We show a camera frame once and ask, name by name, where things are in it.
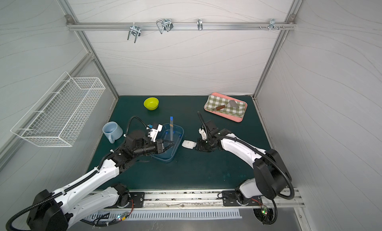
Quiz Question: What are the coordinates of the clear test tube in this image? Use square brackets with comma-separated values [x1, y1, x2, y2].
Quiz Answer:
[170, 116, 174, 141]

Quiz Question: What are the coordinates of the blue translucent plastic container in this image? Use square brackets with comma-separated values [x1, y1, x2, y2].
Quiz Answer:
[152, 123, 184, 163]

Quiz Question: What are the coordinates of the black cooling fan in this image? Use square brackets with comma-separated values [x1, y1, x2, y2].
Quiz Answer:
[253, 208, 278, 225]

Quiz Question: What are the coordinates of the green checkered cloth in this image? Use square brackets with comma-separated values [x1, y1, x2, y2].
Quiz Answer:
[205, 94, 247, 118]

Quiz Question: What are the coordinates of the yellow-green plastic bowl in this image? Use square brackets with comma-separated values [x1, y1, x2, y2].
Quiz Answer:
[144, 97, 159, 111]

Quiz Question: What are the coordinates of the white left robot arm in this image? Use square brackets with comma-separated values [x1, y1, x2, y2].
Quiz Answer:
[6, 122, 174, 231]

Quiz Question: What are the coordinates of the metal bracket hook right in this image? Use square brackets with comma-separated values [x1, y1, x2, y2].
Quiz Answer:
[259, 19, 285, 31]

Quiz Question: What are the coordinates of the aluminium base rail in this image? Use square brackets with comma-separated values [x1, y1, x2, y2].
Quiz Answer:
[89, 187, 305, 209]

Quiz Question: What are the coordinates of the spatula with wooden handle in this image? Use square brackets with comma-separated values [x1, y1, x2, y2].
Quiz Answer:
[212, 100, 239, 111]

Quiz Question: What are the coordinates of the light blue ribbed mug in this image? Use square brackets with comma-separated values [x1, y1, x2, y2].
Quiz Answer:
[102, 122, 123, 143]

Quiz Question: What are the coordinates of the white slotted cable duct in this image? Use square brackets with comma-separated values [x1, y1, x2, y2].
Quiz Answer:
[80, 209, 243, 222]

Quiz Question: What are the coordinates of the white wire basket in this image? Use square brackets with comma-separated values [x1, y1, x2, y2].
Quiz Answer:
[11, 72, 105, 147]

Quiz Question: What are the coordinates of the small metal ring hook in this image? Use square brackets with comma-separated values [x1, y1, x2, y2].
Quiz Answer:
[197, 19, 203, 31]

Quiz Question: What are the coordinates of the metal clamp hook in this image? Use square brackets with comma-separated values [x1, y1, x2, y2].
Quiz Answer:
[156, 19, 174, 34]

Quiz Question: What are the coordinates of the metal U-bolt hook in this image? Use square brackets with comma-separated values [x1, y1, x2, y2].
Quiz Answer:
[127, 24, 141, 43]

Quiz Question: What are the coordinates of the aluminium top rail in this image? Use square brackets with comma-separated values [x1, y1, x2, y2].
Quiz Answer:
[67, 21, 297, 31]

